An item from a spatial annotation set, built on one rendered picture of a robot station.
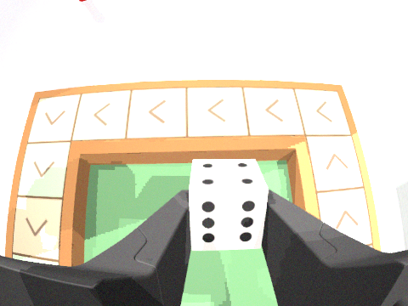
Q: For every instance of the orange square board ring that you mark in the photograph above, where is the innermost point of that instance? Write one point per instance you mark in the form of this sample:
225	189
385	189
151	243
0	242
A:
234	83

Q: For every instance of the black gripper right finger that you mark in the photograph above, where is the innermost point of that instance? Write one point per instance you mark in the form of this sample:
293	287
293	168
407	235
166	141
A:
313	264

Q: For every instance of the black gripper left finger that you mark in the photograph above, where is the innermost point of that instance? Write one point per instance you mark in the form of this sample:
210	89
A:
146	268

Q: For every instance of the white die with black pips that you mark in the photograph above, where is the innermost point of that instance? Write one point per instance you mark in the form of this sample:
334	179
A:
227	204

